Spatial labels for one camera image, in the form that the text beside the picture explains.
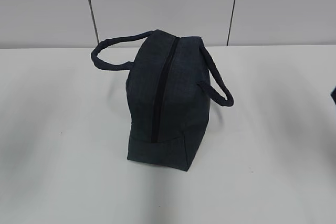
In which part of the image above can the dark blue insulated lunch bag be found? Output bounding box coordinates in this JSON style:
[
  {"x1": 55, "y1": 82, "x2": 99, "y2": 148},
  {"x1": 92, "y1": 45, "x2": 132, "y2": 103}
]
[{"x1": 91, "y1": 29, "x2": 234, "y2": 171}]

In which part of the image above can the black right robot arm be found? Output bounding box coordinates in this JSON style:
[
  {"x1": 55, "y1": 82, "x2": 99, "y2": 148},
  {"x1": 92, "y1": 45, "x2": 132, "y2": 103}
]
[{"x1": 330, "y1": 87, "x2": 336, "y2": 104}]

